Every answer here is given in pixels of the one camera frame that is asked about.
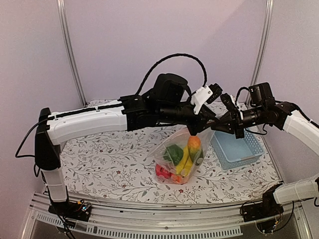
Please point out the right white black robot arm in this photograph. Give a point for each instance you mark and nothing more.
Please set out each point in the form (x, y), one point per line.
(286, 116)

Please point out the orange green toy mango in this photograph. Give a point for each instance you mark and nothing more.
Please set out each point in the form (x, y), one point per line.
(194, 146)

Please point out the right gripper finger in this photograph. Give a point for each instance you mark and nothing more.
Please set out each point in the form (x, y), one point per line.
(226, 128)
(226, 118)

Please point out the aluminium frame post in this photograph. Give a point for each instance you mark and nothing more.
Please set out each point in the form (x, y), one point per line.
(263, 41)
(69, 51)

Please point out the yellow toy banana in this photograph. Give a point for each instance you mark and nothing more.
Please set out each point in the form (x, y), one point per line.
(184, 166)

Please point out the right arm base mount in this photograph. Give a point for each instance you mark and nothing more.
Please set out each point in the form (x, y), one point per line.
(268, 207)

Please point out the red toy apple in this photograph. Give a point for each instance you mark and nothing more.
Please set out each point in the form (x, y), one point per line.
(162, 173)

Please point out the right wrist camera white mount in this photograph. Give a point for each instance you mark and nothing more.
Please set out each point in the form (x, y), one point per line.
(230, 102)

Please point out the orange toy orange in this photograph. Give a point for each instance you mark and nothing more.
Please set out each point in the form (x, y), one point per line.
(177, 179)

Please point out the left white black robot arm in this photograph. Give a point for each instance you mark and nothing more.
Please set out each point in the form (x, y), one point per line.
(162, 105)

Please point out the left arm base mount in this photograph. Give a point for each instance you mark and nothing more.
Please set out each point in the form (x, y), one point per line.
(79, 210)

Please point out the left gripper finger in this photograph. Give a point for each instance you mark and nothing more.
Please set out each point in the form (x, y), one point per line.
(196, 128)
(209, 116)

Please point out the left aluminium frame post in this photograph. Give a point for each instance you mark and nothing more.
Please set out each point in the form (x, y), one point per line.
(69, 51)

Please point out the clear zip top bag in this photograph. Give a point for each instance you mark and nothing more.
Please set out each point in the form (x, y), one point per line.
(180, 138)

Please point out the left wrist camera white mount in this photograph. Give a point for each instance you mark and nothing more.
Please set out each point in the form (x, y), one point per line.
(205, 94)

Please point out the right aluminium frame post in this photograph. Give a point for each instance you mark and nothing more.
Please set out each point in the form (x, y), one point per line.
(263, 41)

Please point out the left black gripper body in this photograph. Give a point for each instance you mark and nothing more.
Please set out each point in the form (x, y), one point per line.
(171, 115)

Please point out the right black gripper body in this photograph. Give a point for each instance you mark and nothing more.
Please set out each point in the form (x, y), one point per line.
(238, 124)

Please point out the front aluminium rail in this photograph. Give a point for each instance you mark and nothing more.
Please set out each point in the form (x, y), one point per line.
(112, 219)

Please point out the green toy pepper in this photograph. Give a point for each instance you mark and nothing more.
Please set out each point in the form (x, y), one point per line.
(173, 154)

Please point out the light blue perforated basket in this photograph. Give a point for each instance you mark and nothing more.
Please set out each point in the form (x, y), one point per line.
(233, 153)

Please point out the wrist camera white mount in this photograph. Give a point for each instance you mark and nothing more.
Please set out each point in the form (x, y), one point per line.
(230, 102)
(205, 94)

